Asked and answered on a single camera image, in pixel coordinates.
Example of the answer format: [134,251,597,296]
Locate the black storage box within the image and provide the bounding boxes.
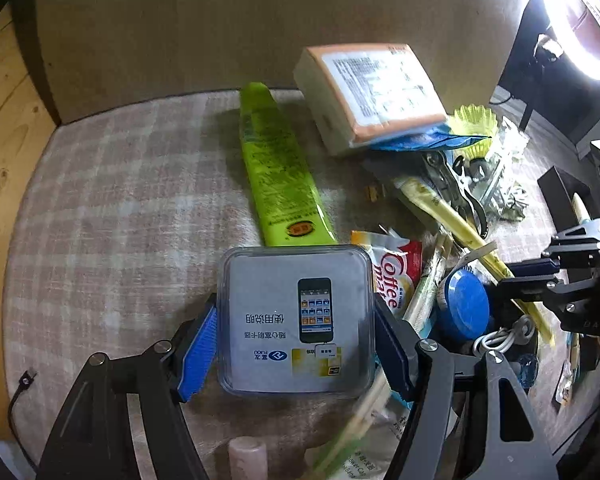
[537,164,600,242]

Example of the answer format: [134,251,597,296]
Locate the clear plastic card box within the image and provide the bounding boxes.
[216,245,376,400]

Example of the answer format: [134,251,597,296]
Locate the white light stand mount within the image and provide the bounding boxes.
[534,34,564,64]

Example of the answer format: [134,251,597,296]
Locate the yellow shuttlecock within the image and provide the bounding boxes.
[446,103,499,162]

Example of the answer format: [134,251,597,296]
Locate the wooden headboard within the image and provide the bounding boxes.
[0,15,63,442]

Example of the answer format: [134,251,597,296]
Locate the blue foil packet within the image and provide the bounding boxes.
[369,126,462,154]

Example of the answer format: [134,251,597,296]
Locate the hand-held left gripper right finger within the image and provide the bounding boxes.
[372,291,561,480]

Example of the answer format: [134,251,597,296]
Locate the long green packet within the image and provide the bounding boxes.
[238,81,339,249]

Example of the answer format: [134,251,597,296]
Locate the ring light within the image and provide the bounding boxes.
[532,0,600,82]

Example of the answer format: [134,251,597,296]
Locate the black light stand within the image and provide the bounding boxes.
[490,60,539,133]

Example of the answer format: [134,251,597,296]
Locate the brown wooden board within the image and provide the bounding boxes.
[15,0,536,127]

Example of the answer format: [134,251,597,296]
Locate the thin black plug cable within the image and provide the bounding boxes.
[9,369,40,467]

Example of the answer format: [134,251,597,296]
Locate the green white packet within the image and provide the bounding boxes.
[304,399,412,480]

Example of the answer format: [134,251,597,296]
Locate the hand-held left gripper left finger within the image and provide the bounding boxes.
[36,292,218,480]

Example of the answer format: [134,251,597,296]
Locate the pink tube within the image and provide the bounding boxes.
[228,436,269,480]

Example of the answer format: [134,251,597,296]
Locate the orange tissue pack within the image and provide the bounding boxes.
[293,43,449,157]

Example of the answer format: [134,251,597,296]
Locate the paper chopstick sleeve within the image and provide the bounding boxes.
[401,232,454,332]

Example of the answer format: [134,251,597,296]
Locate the white loose cable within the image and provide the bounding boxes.
[471,314,537,357]

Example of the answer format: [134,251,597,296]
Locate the blue round lid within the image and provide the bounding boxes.
[439,268,492,342]

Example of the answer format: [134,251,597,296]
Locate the yellow stick packet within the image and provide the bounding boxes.
[394,174,555,347]

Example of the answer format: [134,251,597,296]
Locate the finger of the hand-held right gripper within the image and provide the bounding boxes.
[511,219,600,279]
[494,279,600,335]

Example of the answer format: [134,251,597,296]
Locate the clear plastic wrap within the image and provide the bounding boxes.
[494,119,527,162]

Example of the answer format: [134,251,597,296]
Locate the silver pliers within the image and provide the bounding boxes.
[421,149,489,239]

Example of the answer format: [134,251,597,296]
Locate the white red creamer packet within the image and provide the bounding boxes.
[349,229,424,317]

